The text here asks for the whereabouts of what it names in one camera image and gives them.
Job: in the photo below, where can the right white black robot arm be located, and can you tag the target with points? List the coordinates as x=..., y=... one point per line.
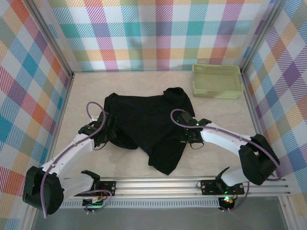
x=223, y=139

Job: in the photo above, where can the black t-shirt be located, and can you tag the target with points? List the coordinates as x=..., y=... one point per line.
x=144, y=115

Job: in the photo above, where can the aluminium mounting rail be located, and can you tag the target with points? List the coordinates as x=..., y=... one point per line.
x=156, y=185

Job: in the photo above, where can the light green plastic basket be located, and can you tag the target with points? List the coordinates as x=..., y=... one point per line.
x=216, y=83

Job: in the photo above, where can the aluminium frame post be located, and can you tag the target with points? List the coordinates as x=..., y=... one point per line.
x=261, y=36
x=51, y=36

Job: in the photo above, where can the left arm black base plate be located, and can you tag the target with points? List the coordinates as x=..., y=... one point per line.
x=109, y=187

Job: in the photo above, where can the aluminium side frame rail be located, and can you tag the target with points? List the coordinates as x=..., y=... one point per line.
x=64, y=103
x=251, y=103

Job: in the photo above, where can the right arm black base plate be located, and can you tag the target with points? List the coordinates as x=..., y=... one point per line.
x=208, y=187

